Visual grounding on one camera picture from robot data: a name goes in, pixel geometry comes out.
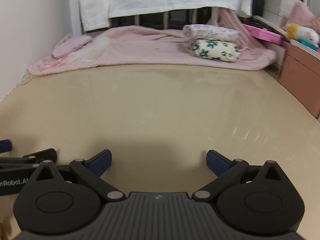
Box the person's left hand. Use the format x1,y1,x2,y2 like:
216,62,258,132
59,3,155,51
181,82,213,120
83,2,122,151
0,221,12,240

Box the folded floral cream cloth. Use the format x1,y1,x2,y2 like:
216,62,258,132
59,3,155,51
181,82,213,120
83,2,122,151
188,40,240,62

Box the pink fluffy blanket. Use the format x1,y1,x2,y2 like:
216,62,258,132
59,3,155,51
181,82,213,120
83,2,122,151
27,8,276,76

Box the pink plastic case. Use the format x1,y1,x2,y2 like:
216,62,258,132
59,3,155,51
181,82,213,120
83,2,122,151
243,24,282,44

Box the folded pink patterned cloth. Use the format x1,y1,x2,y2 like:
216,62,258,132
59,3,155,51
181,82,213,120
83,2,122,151
182,24,239,42

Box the yellow white plush toy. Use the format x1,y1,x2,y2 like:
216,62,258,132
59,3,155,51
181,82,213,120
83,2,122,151
285,23,319,48

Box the stacked white boxes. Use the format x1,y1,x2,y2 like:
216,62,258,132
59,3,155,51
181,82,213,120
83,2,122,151
263,0,303,27

